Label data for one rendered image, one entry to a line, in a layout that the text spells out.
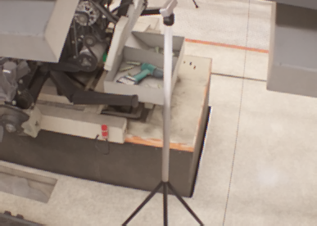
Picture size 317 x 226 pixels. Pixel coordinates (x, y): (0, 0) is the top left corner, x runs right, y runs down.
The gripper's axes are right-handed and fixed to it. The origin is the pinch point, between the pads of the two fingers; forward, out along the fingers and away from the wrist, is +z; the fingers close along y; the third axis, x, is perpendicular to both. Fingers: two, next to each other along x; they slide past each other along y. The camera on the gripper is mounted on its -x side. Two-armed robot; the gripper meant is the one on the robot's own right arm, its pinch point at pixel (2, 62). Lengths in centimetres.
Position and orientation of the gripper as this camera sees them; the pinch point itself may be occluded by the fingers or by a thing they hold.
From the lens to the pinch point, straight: 216.1
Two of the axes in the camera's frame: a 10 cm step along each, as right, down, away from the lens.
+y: -1.9, -6.4, -7.4
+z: -4.6, -6.1, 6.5
